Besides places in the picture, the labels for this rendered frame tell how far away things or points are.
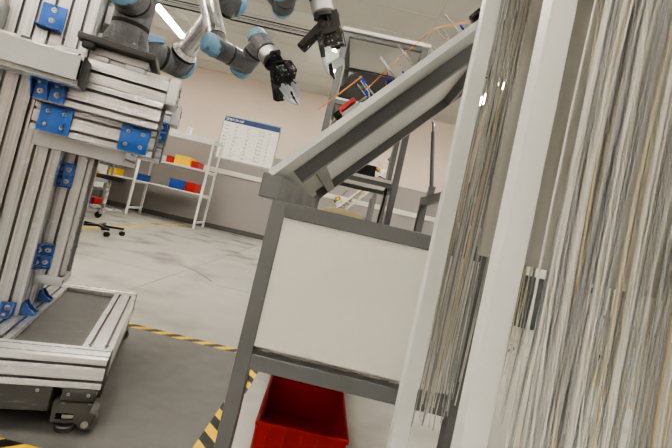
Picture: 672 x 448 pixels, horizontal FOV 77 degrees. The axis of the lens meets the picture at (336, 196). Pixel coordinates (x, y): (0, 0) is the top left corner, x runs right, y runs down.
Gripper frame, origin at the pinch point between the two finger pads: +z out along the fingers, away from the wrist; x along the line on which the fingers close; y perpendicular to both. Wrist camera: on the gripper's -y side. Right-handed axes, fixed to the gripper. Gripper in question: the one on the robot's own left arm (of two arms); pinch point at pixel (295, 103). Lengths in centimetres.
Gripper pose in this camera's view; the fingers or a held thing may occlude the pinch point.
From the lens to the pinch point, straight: 152.4
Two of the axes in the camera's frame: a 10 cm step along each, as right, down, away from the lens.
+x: 8.4, -2.7, 4.7
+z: 4.7, 7.9, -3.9
